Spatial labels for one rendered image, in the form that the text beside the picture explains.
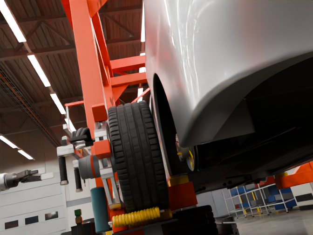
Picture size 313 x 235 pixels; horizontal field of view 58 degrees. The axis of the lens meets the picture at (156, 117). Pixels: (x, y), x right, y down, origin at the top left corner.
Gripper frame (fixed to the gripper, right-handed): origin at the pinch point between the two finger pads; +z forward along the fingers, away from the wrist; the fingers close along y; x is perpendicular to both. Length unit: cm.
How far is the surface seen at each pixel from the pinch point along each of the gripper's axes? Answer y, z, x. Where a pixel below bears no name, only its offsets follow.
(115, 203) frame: -3.4, 32.3, -22.8
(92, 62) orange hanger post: -54, 28, 98
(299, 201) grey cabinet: -531, 403, -61
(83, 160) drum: -11.4, 17.3, 5.5
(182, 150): -5, 74, -2
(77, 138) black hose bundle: 4.9, 18.6, 14.1
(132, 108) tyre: 7, 51, 24
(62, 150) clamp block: 2.6, 9.3, 9.8
